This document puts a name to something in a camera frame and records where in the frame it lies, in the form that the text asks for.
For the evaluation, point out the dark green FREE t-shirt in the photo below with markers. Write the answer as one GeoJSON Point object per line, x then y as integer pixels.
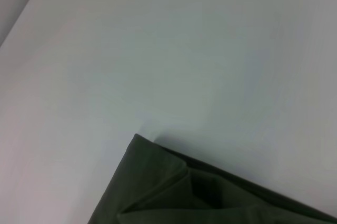
{"type": "Point", "coordinates": [210, 195]}

